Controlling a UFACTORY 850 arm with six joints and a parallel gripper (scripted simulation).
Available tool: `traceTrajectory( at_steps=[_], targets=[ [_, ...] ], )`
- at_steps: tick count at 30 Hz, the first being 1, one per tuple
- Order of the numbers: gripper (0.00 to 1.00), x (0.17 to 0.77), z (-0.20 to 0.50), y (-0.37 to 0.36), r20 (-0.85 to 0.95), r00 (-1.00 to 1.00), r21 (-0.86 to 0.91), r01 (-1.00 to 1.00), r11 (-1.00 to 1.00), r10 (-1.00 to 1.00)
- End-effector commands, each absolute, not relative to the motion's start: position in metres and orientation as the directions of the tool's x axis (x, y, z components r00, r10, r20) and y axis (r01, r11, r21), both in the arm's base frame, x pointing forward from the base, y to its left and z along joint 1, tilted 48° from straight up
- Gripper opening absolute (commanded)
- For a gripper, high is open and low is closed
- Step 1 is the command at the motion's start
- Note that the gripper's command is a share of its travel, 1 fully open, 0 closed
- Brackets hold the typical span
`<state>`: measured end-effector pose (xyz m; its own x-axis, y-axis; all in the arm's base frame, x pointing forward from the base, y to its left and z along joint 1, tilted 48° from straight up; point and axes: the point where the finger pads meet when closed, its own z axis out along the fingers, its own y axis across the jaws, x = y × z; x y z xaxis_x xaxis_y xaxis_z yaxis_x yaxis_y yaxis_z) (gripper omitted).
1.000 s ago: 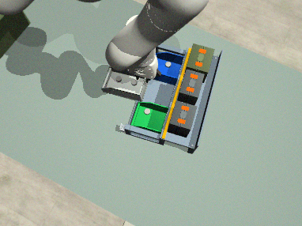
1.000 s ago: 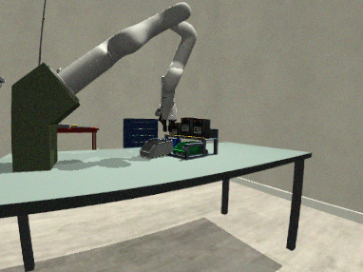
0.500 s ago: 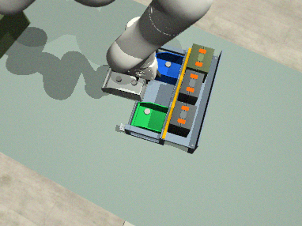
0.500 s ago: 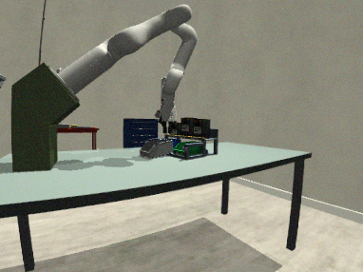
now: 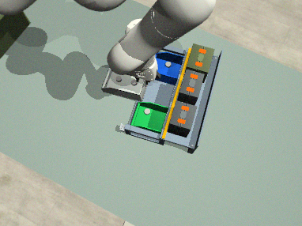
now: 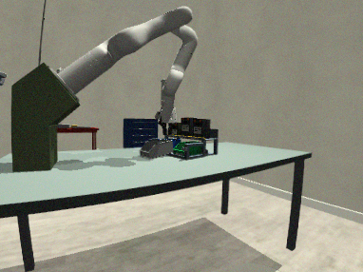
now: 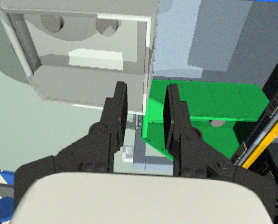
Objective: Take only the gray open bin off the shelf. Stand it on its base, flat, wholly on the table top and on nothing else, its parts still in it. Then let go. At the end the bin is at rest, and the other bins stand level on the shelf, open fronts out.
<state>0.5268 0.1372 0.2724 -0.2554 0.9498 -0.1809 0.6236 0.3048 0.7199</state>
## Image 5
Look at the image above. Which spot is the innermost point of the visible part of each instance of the grey metal bin rack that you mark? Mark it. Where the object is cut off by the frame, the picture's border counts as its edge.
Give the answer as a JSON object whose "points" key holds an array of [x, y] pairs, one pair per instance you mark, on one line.
{"points": [[161, 93]]}

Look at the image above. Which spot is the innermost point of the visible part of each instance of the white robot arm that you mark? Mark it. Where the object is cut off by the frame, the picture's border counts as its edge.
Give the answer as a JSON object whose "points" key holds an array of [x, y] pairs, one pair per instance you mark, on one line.
{"points": [[163, 24]]}

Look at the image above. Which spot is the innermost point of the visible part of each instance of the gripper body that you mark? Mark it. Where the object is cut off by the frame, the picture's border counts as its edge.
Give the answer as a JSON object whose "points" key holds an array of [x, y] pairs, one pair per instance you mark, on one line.
{"points": [[146, 74]]}

